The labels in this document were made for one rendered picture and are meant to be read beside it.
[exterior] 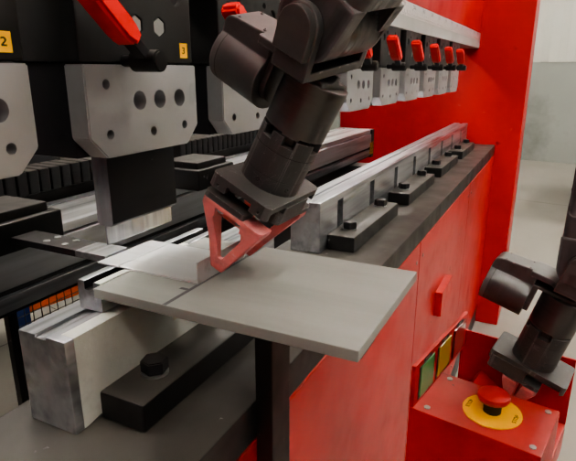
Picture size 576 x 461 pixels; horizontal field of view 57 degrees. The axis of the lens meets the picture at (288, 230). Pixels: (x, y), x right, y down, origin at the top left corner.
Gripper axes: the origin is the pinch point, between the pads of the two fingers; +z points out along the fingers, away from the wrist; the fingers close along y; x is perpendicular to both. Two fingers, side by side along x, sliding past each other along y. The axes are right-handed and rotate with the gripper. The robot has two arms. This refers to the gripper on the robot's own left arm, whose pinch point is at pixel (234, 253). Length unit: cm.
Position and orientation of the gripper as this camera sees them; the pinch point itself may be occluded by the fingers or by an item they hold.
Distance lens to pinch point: 54.7
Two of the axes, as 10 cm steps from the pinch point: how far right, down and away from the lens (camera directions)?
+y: -4.5, 2.6, -8.5
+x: 7.9, 5.6, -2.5
